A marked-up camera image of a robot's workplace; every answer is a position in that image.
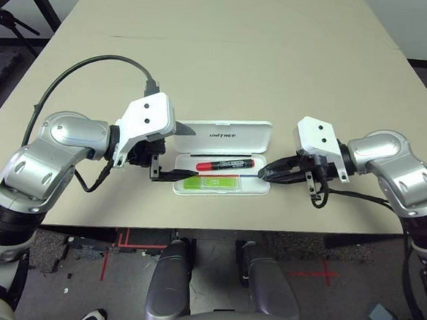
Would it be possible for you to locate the grey robot leg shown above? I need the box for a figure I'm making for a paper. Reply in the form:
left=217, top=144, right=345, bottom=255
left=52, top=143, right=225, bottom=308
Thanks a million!
left=235, top=240, right=306, bottom=320
left=143, top=235, right=196, bottom=320

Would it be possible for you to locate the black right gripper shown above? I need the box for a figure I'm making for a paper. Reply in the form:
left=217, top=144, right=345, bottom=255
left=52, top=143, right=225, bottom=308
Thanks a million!
left=260, top=151, right=338, bottom=201

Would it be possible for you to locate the white plastic pencil case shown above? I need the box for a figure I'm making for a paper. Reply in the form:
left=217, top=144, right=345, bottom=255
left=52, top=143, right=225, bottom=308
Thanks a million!
left=170, top=114, right=276, bottom=202

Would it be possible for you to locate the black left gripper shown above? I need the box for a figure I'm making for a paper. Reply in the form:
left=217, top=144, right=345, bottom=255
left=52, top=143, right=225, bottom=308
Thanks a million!
left=126, top=119, right=203, bottom=185

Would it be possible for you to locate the red floor tape cross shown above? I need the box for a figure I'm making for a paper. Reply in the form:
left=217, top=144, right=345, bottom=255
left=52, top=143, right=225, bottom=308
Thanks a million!
left=287, top=256, right=339, bottom=286

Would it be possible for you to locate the blue grey foot pedal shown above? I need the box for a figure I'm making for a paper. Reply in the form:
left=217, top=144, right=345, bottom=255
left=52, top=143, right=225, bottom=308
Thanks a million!
left=366, top=301, right=395, bottom=320

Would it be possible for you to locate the black and white shoe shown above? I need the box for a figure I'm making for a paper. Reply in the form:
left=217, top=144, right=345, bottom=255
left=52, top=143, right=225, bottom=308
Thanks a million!
left=77, top=306, right=108, bottom=320

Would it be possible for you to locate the green plastic stationery box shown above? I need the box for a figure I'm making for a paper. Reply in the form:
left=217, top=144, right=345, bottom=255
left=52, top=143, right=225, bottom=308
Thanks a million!
left=181, top=174, right=242, bottom=195

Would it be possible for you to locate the black marker with red cap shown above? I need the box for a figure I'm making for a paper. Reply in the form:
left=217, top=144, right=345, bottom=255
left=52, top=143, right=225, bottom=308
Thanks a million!
left=195, top=154, right=256, bottom=175

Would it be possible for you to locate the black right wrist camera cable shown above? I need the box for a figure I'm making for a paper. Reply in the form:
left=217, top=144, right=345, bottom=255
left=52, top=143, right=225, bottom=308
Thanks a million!
left=299, top=166, right=427, bottom=320

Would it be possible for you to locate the black tripod stand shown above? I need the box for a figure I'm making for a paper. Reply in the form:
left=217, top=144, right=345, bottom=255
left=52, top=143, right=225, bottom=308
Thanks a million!
left=0, top=4, right=42, bottom=56

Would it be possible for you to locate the grey left robot leg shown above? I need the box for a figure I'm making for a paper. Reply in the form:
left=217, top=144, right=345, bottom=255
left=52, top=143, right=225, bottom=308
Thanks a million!
left=143, top=235, right=196, bottom=320

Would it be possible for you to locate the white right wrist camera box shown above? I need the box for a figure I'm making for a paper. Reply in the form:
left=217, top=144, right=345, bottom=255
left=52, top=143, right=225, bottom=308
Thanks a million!
left=292, top=115, right=355, bottom=184

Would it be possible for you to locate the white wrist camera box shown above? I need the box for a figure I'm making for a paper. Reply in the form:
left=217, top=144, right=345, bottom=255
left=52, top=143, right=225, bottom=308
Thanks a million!
left=110, top=89, right=178, bottom=172
left=292, top=115, right=355, bottom=184

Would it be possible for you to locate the black left wrist camera cable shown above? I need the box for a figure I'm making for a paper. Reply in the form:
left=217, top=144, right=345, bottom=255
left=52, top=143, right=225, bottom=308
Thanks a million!
left=19, top=48, right=163, bottom=197

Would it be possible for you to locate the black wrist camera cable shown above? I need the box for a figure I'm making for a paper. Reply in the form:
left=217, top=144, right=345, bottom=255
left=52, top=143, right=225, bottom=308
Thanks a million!
left=299, top=166, right=427, bottom=320
left=19, top=48, right=163, bottom=197

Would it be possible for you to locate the grey right robot leg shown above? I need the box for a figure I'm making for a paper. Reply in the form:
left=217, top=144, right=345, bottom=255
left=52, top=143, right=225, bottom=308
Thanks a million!
left=235, top=240, right=306, bottom=320

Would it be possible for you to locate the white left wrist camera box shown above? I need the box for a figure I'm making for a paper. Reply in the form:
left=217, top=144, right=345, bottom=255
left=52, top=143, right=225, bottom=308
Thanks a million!
left=110, top=89, right=178, bottom=172

